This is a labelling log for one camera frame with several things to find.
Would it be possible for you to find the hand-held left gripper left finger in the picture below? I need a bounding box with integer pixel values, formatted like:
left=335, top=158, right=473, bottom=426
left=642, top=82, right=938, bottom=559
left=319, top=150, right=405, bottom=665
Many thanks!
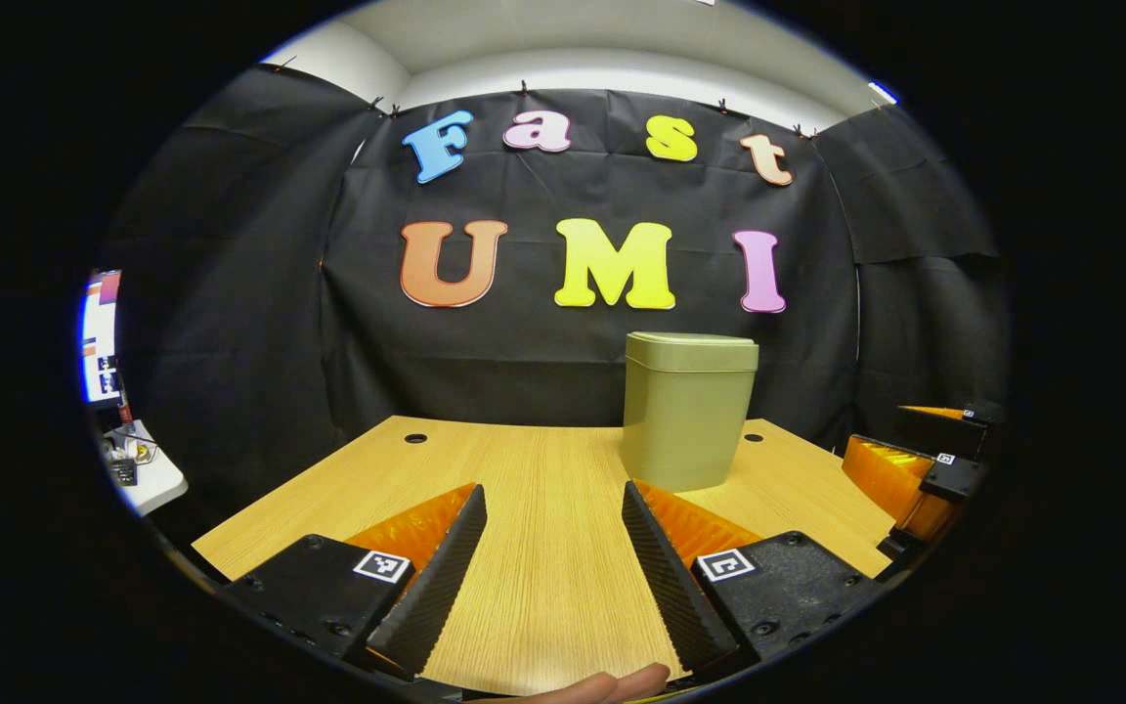
left=216, top=483, right=489, bottom=682

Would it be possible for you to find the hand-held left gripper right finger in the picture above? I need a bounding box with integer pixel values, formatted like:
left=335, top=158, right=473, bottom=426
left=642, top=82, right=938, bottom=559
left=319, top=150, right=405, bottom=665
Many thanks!
left=620, top=479, right=885, bottom=682

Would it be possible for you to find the green desktop garbage bin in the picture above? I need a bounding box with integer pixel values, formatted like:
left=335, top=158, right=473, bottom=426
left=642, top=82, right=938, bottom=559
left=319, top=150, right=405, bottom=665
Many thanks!
left=620, top=331, right=760, bottom=494

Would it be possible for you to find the wooden desktop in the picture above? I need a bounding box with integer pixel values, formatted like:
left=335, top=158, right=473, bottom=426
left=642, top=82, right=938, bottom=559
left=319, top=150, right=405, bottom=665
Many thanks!
left=192, top=416, right=901, bottom=700

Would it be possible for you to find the black backdrop cloth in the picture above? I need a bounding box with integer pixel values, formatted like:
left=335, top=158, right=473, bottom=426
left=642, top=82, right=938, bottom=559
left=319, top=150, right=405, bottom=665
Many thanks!
left=99, top=64, right=1014, bottom=549

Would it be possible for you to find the white side table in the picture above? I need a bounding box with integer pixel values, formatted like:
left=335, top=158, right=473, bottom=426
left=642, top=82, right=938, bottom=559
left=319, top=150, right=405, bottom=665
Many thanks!
left=99, top=420, right=189, bottom=517

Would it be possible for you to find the computer monitor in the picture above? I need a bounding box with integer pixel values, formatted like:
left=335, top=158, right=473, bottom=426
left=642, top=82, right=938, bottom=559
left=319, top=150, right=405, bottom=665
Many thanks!
left=81, top=270, right=124, bottom=407

